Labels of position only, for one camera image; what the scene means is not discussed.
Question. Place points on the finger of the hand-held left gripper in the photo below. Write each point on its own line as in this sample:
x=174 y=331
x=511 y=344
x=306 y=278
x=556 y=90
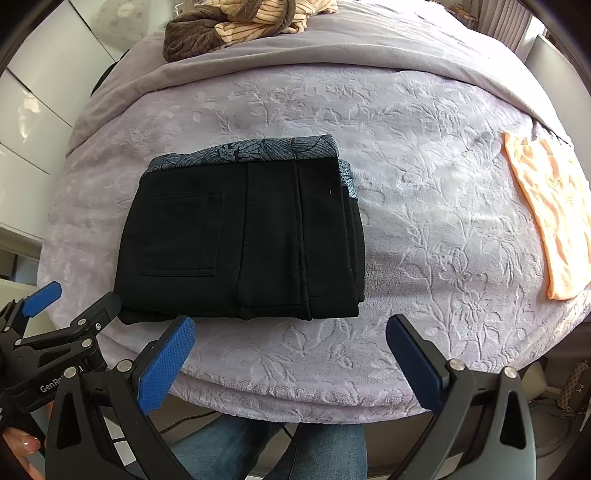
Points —
x=41 y=297
x=104 y=311

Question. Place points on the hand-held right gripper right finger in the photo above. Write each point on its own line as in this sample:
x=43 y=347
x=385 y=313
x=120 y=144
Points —
x=413 y=364

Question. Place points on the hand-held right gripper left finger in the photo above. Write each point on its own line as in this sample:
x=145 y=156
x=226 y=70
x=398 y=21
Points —
x=166 y=364

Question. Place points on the black pants with patterned lining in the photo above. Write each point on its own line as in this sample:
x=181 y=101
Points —
x=231 y=240

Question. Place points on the person's left hand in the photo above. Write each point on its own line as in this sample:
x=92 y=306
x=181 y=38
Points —
x=23 y=450

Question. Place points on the person's legs in blue jeans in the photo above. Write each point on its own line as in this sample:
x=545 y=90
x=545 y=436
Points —
x=240 y=447

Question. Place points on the lavender embossed blanket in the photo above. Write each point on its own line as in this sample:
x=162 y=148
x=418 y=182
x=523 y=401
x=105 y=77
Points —
x=438 y=207

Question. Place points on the brown patterned bag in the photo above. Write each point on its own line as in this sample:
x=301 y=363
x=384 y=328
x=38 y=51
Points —
x=575 y=387

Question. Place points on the white wardrobe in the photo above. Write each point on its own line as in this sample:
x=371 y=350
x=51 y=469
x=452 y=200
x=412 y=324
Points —
x=27 y=115

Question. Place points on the orange cloth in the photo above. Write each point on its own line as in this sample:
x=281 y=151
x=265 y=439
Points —
x=554 y=221

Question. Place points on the round grey patterned cushion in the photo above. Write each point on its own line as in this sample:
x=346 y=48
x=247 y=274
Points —
x=121 y=18

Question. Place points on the brown and cream striped blanket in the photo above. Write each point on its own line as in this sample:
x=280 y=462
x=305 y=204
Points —
x=249 y=23

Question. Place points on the white side cabinet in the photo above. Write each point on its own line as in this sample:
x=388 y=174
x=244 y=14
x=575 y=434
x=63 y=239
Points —
x=554 y=69

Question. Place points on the grey bed cover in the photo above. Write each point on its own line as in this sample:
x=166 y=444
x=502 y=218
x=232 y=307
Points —
x=369 y=37

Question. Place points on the beige curtain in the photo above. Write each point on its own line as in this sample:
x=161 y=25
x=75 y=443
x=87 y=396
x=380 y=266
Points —
x=503 y=18

